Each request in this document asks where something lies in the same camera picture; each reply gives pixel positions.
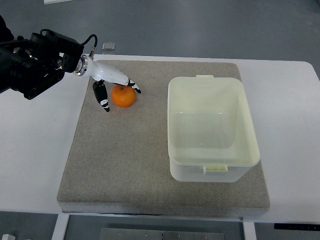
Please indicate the small white block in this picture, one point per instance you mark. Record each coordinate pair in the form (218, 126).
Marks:
(8, 237)

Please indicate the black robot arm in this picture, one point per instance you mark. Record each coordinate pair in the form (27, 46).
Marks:
(32, 66)

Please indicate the small silver floor plate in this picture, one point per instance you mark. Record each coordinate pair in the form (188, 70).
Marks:
(108, 46)

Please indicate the white table leg right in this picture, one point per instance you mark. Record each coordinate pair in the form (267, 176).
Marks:
(249, 230)

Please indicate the grey felt mat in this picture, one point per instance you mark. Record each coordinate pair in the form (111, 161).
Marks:
(119, 164)

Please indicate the orange fruit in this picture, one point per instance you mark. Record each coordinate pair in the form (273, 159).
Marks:
(123, 96)

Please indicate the white plastic box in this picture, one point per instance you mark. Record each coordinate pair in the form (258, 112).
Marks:
(210, 132)

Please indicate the white table leg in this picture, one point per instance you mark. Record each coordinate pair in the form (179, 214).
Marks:
(249, 230)
(61, 225)

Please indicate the black table control panel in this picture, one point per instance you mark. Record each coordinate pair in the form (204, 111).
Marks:
(297, 226)

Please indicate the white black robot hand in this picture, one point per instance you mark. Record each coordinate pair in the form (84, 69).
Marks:
(101, 72)

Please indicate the grey metal base plate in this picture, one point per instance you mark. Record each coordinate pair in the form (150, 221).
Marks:
(146, 234)

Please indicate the white table leg left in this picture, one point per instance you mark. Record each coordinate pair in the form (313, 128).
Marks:
(61, 225)

